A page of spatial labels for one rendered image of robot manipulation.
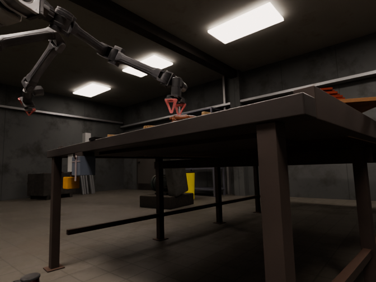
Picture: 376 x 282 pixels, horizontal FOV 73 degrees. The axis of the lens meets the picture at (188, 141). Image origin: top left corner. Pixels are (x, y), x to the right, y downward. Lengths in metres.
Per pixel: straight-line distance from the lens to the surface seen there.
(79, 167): 1.70
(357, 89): 6.38
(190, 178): 6.03
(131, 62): 1.58
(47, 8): 1.38
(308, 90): 0.79
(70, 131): 9.64
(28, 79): 2.03
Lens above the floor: 0.73
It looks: 6 degrees up
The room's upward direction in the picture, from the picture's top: 2 degrees counter-clockwise
